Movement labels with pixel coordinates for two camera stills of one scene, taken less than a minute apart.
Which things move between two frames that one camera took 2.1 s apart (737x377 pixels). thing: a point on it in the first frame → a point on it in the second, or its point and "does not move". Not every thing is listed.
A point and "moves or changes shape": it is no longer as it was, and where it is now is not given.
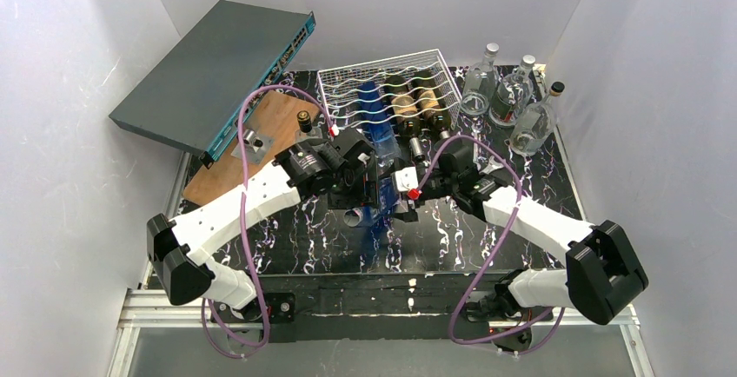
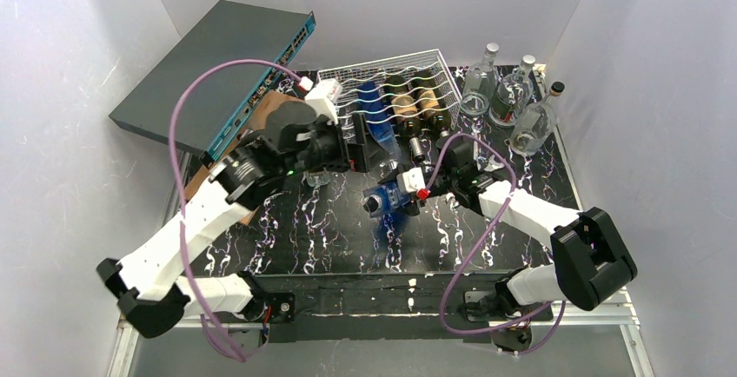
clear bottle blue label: (534, 125) does not move
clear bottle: (514, 95) does not move
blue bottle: (357, 216) moves or changes shape
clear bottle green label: (481, 82) does not move
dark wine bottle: (429, 99) does not move
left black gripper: (372, 191) → (354, 144)
